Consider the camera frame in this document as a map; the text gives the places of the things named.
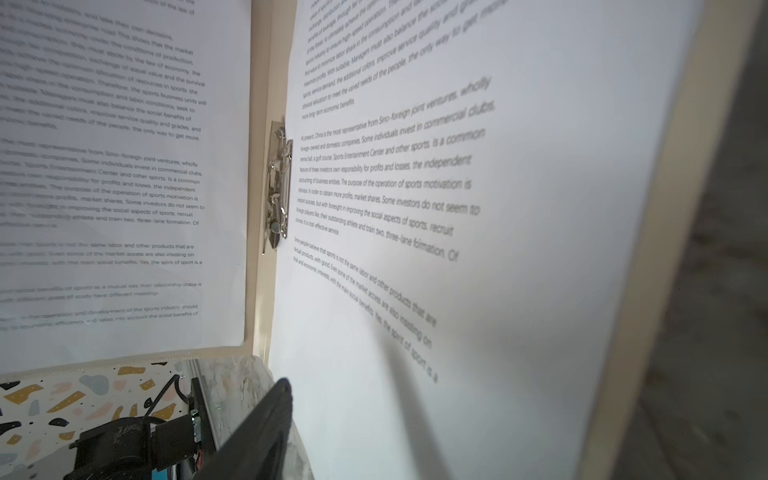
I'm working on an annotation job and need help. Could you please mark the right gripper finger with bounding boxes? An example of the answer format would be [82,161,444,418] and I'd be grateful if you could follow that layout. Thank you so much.
[194,378,293,480]

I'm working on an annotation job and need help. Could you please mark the silver folder clip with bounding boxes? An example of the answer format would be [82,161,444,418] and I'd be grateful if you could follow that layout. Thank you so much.
[262,121,293,254]

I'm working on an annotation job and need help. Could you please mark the text printed paper sheet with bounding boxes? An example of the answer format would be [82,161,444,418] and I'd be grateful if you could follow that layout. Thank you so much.
[1,1,251,374]

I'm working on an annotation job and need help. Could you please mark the beige manila folder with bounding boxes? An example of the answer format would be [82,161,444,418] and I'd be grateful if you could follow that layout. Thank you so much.
[1,1,764,479]

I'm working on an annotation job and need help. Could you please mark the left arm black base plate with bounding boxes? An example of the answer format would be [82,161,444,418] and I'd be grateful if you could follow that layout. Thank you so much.
[64,377,217,479]

